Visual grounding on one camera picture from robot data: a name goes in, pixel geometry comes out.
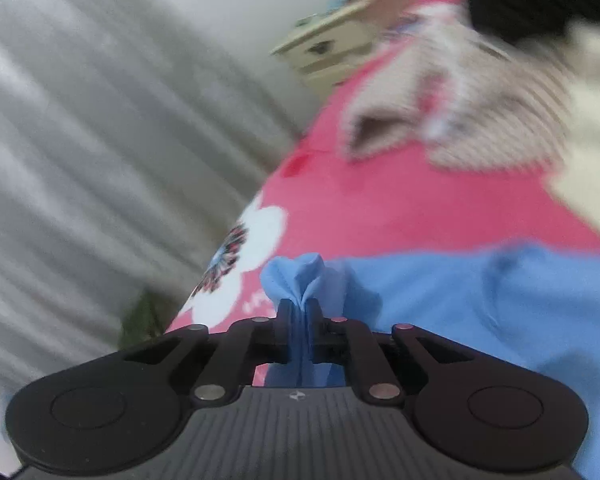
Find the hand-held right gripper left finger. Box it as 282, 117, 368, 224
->
124, 299, 302, 405

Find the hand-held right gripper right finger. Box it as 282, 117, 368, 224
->
306, 301, 475, 405

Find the blue t-shirt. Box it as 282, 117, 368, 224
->
259, 242, 600, 480

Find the dark green object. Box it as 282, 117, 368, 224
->
119, 289, 167, 347

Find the pink floral bedsheet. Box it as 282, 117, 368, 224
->
165, 0, 600, 391

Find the grey curtain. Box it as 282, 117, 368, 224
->
0, 0, 308, 401

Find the beige checkered garment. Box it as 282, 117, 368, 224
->
340, 4, 582, 172

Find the cream bedside table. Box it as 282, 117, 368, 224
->
269, 0, 417, 92

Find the white fleece garment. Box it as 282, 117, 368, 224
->
549, 19, 600, 242

